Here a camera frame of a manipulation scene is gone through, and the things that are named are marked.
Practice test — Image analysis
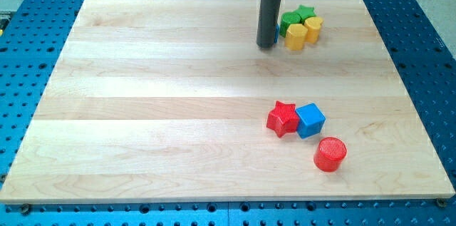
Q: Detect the blue triangle block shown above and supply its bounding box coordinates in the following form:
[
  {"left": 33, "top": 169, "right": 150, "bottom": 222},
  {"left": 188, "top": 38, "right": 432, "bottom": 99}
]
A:
[{"left": 274, "top": 24, "right": 280, "bottom": 44}]

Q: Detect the blue cube block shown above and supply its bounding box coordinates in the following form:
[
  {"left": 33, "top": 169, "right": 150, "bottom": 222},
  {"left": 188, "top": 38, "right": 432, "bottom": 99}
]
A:
[{"left": 295, "top": 103, "right": 326, "bottom": 139}]

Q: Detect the red star block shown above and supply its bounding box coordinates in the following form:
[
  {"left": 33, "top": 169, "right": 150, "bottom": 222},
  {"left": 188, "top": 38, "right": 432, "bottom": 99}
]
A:
[{"left": 266, "top": 101, "right": 300, "bottom": 138}]

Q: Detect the light wooden board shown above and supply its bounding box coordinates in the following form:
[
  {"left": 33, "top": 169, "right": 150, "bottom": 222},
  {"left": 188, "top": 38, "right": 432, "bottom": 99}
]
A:
[{"left": 1, "top": 0, "right": 455, "bottom": 204}]

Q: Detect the yellow hexagon block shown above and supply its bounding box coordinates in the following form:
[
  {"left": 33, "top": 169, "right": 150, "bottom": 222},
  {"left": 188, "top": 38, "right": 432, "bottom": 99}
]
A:
[{"left": 284, "top": 24, "right": 308, "bottom": 51}]

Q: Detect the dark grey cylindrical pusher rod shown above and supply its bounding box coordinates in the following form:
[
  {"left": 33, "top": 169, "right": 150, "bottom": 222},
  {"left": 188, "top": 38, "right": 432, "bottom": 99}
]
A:
[{"left": 256, "top": 0, "right": 281, "bottom": 49}]

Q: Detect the green cylinder block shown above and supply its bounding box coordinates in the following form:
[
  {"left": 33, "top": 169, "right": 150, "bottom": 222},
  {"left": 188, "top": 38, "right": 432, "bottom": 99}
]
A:
[{"left": 279, "top": 11, "right": 301, "bottom": 38}]

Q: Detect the yellow heart block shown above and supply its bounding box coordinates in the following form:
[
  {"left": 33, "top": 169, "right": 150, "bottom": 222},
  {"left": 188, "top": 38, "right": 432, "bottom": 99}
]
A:
[{"left": 304, "top": 16, "right": 323, "bottom": 44}]

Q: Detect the green star block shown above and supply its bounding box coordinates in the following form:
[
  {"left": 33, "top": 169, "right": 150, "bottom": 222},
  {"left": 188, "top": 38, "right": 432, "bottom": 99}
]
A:
[{"left": 294, "top": 5, "right": 316, "bottom": 24}]

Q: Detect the red cylinder block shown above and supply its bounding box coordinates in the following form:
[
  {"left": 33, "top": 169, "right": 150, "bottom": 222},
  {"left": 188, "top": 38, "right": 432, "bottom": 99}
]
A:
[{"left": 313, "top": 137, "right": 347, "bottom": 173}]

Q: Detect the blue perforated table plate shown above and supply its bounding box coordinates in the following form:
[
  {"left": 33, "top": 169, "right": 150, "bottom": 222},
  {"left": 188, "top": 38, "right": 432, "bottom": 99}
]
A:
[{"left": 1, "top": 0, "right": 455, "bottom": 225}]

